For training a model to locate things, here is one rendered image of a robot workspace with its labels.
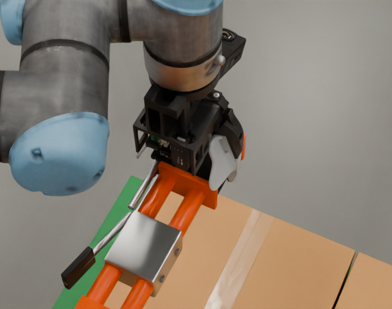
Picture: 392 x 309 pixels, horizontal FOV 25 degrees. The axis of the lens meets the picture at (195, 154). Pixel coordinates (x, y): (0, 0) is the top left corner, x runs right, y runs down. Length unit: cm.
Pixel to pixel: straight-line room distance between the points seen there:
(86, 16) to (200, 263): 102
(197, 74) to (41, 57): 17
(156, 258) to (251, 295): 73
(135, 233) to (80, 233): 138
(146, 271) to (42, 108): 33
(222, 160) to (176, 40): 24
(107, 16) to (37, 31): 6
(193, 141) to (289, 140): 161
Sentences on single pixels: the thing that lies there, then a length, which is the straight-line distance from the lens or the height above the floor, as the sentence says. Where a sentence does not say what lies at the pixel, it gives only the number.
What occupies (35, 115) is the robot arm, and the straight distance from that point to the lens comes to 70.
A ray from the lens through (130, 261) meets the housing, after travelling 98.
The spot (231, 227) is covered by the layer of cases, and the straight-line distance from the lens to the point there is 175.
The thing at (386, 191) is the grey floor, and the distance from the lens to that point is 247.
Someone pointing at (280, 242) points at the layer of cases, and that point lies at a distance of 174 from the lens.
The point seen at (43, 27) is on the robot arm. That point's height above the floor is 153.
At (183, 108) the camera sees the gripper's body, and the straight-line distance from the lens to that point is 87.
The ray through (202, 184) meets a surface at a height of 123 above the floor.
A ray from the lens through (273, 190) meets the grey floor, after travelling 243.
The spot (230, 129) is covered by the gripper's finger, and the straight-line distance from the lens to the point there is 95.
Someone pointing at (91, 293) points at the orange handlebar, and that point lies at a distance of 97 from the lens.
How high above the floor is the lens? 210
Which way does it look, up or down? 58 degrees down
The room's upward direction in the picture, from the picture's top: straight up
